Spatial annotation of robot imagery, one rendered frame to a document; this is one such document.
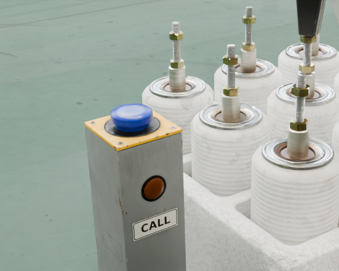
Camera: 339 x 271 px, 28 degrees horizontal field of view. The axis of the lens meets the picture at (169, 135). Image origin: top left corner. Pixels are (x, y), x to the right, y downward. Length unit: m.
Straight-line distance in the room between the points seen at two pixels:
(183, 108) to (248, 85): 0.11
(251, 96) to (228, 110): 0.14
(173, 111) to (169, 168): 0.23
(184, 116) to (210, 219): 0.16
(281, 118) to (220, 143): 0.11
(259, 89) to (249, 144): 0.16
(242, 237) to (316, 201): 0.08
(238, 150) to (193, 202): 0.08
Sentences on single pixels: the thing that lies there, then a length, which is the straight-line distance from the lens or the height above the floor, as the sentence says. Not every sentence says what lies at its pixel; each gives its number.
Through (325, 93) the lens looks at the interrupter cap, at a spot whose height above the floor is 0.25.
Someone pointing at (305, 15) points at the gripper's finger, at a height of 0.36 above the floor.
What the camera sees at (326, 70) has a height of 0.24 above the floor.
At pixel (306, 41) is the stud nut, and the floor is 0.32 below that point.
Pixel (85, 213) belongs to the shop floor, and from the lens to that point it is 1.11.
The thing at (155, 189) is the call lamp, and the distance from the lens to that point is 0.64.
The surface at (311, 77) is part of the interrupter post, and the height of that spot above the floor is 0.28.
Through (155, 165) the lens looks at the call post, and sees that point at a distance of 0.63.
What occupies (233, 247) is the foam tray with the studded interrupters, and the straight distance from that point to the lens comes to 0.74.
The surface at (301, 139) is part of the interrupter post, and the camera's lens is 0.71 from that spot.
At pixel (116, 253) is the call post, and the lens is 0.68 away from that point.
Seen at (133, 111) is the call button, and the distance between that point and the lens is 0.63.
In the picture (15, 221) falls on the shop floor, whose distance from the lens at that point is 1.12.
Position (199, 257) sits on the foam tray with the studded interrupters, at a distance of 0.81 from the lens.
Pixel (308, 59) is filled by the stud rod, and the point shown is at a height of 0.30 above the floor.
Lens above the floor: 0.58
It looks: 25 degrees down
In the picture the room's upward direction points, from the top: 2 degrees counter-clockwise
